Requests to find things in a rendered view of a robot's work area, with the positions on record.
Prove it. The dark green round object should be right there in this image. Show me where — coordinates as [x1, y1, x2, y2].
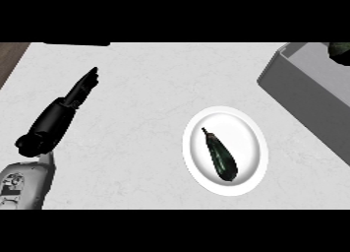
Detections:
[326, 42, 350, 67]

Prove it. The dark green squash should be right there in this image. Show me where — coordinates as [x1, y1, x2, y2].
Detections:
[200, 127, 238, 182]

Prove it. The white oval plate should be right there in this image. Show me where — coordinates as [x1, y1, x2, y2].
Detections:
[181, 105, 269, 197]

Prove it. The grey box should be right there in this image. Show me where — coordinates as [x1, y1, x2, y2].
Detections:
[255, 42, 350, 174]

